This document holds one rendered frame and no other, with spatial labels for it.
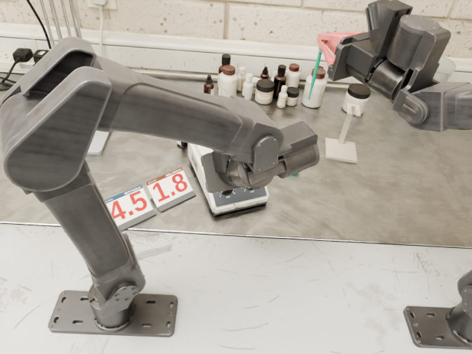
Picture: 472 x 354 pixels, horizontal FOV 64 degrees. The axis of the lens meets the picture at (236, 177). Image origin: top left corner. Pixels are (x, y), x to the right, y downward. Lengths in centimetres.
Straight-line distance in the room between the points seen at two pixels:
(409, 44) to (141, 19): 86
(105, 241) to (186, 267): 27
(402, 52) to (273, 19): 67
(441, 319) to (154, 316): 50
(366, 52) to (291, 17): 61
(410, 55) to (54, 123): 49
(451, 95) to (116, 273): 51
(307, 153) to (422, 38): 23
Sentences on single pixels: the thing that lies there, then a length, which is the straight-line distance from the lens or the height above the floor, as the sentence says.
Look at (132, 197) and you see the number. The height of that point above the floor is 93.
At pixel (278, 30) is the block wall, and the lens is 126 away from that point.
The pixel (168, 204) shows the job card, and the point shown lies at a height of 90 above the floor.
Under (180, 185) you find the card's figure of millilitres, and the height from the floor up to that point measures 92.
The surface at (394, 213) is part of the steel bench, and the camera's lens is 93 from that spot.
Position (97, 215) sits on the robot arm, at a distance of 46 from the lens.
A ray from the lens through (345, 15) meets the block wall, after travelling 128.
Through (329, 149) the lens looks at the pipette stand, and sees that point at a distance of 102.
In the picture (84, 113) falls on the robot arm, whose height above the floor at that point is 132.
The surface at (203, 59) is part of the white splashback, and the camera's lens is 125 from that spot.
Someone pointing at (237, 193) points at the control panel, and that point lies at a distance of 81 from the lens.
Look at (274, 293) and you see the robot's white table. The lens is 72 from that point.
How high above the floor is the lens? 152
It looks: 43 degrees down
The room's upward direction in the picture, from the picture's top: 6 degrees clockwise
